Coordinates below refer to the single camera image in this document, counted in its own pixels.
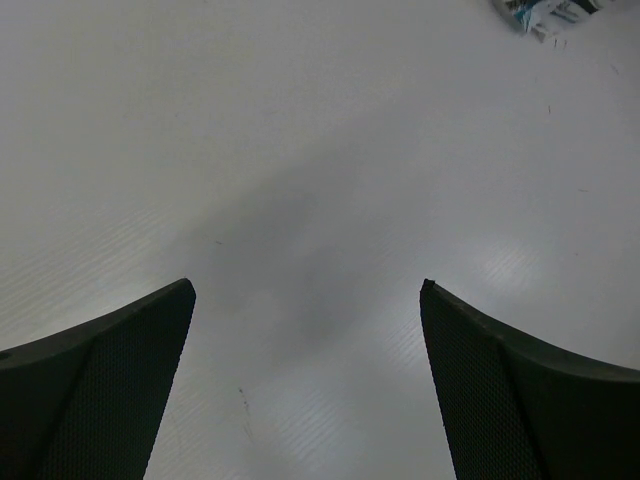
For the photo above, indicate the colourful patterned shorts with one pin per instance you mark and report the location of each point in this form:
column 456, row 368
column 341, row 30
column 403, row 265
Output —
column 547, row 18

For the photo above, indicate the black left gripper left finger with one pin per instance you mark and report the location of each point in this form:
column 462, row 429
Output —
column 88, row 401

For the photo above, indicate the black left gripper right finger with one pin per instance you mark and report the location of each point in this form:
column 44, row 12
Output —
column 516, row 407

